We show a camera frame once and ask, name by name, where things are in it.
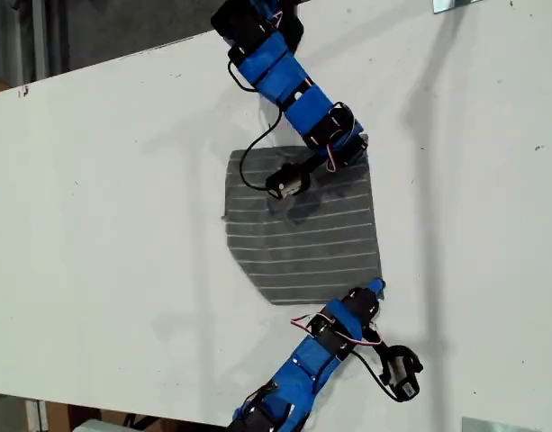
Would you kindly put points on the shiny metal bracket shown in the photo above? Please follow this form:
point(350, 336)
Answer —
point(442, 5)

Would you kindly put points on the black camera box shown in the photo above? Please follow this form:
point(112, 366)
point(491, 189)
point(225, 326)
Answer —
point(404, 373)
point(286, 182)

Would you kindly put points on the grey striped square towel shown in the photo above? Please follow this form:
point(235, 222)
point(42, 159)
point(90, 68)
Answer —
point(302, 252)

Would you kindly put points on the white plastic container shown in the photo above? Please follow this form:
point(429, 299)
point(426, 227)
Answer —
point(95, 426)

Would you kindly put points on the white table leg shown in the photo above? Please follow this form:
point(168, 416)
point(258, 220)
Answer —
point(36, 416)

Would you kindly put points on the black camera stalk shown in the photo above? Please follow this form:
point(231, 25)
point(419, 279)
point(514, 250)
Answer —
point(316, 163)
point(379, 343)

